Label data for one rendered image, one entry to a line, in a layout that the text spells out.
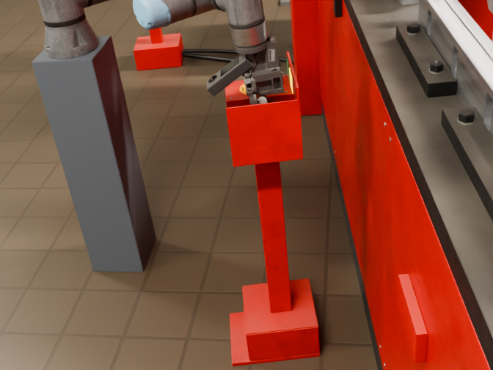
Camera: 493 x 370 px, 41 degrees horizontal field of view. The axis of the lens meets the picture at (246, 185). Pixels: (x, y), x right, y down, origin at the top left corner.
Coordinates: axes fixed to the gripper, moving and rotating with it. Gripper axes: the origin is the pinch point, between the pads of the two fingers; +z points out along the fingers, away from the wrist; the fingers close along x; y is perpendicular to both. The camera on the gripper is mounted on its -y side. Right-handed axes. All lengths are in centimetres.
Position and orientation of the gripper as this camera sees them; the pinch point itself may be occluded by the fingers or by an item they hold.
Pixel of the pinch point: (257, 125)
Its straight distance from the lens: 151.7
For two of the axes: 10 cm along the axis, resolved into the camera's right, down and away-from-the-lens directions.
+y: 9.8, -1.8, -0.5
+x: -0.6, -5.5, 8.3
